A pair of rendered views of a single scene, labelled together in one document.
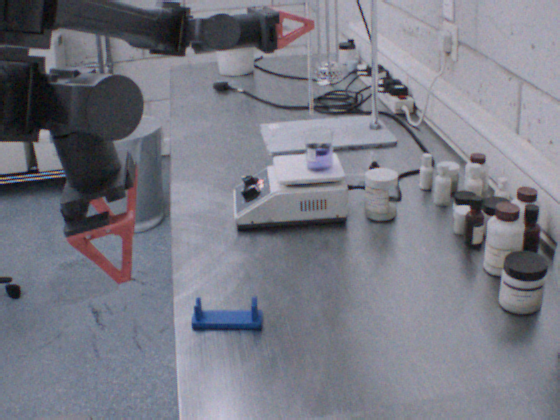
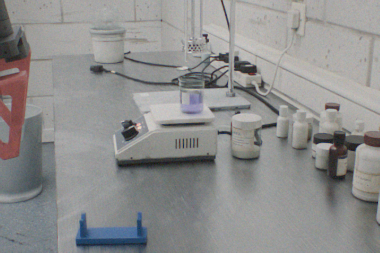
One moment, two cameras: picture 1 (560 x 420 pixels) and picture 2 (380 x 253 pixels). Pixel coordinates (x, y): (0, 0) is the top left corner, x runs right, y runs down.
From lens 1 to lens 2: 24 cm
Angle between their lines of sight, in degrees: 10
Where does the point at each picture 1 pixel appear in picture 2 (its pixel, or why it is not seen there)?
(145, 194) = (26, 169)
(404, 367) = not seen: outside the picture
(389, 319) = (270, 235)
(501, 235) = (372, 160)
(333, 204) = (204, 143)
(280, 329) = (165, 244)
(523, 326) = not seen: outside the picture
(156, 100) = (37, 96)
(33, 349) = not seen: outside the picture
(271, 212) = (149, 149)
